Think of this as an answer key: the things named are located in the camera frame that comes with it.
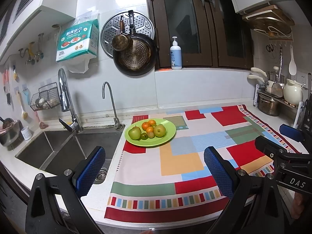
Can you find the teal paper towel pack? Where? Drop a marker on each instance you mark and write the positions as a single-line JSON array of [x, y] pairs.
[[77, 45]]

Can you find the small green citrus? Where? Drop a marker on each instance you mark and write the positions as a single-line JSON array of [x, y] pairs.
[[144, 136]]

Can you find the steel spatula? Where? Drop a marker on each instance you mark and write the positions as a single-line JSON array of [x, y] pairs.
[[278, 86]]

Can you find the white rice spoon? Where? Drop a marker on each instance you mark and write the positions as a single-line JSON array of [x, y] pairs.
[[292, 65]]

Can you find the white ceramic jug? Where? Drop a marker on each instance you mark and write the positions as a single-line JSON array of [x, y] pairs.
[[293, 93]]

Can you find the white small cup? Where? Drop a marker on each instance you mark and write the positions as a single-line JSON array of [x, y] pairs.
[[26, 133]]

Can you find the white-handled pot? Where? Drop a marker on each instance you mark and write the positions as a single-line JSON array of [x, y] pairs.
[[265, 78]]

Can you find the thin gooseneck faucet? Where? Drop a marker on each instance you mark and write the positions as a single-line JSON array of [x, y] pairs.
[[117, 124]]

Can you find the large chrome kitchen faucet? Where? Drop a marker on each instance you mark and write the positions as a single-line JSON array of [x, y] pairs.
[[66, 104]]

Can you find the right hand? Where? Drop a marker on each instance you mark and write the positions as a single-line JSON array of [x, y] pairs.
[[297, 205]]

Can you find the wooden cutting board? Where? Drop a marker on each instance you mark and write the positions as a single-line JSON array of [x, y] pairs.
[[270, 21]]

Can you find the metal dish rack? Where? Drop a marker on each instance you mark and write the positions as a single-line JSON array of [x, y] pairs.
[[296, 112]]

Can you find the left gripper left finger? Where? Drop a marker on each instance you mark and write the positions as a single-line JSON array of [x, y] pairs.
[[55, 205]]

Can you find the stainless steel pot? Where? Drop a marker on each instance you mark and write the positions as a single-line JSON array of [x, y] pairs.
[[269, 106]]

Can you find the green plastic plate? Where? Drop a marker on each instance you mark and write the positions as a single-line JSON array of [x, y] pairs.
[[170, 131]]

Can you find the white blue pump bottle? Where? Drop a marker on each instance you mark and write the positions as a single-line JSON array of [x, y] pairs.
[[175, 55]]

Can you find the black wire basket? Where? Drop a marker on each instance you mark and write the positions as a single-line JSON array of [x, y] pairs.
[[47, 97]]

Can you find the orange tangerine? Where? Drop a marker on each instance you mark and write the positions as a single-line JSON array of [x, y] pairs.
[[145, 125], [152, 122], [149, 129]]

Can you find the dark wooden window frame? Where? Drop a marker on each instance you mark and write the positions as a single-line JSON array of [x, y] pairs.
[[210, 33]]

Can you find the small brass saucepan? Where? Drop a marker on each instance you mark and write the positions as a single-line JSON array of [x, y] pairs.
[[122, 41]]

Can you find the colourful patchwork table mat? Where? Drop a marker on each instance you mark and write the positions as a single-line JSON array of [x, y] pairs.
[[160, 180]]

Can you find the dish brush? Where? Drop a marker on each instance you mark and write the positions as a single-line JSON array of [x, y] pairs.
[[24, 114]]

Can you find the metal bowl by sink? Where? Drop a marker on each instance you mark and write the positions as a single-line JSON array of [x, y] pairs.
[[10, 132]]

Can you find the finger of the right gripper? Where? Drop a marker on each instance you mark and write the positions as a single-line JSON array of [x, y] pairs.
[[291, 132], [271, 149]]

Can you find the yellow-green apple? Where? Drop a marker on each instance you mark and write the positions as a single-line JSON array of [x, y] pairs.
[[159, 130]]

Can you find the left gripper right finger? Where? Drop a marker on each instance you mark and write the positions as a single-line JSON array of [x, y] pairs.
[[255, 204]]

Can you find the stainless steel sink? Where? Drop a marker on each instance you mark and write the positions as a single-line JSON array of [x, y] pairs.
[[56, 151]]

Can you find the perforated steel steamer tray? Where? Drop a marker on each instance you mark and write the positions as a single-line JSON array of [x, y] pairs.
[[111, 28]]

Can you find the black frying pan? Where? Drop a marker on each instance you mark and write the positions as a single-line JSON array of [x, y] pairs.
[[140, 58]]

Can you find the dark green apple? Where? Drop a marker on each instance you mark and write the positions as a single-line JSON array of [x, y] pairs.
[[135, 133]]

